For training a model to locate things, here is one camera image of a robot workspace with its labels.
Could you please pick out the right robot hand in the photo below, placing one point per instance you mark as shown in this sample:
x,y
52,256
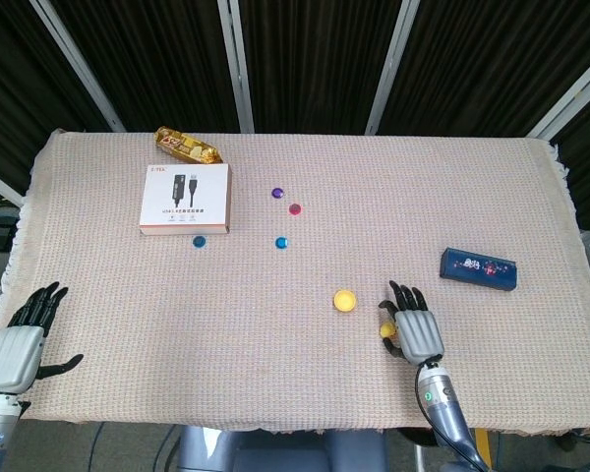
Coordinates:
x,y
419,334

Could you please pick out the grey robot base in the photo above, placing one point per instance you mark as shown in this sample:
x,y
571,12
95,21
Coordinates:
x,y
280,450

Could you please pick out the cyan token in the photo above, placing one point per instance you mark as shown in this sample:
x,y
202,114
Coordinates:
x,y
281,242

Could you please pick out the beige woven tablecloth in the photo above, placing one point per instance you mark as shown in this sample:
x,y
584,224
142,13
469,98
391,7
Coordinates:
x,y
295,275

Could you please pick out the blue token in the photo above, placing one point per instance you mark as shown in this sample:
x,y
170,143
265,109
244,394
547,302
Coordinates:
x,y
198,241

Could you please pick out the dark blue rectangular box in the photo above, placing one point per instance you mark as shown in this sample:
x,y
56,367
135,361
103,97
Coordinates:
x,y
478,269

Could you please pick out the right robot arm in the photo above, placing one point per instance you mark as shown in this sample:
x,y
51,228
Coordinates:
x,y
447,418

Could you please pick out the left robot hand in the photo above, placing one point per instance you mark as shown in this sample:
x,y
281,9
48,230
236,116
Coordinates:
x,y
15,356

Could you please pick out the small orange toy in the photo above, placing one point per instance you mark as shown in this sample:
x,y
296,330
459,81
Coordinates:
x,y
388,329

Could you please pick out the magenta token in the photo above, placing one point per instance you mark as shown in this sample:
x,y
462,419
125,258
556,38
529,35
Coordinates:
x,y
295,210

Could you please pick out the golden snack packet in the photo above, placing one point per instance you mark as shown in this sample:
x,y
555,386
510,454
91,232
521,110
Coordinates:
x,y
187,145

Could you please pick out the yellow round cap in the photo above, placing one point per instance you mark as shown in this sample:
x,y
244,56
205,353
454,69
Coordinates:
x,y
345,300

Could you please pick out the purple token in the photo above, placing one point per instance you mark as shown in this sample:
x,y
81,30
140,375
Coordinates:
x,y
277,193

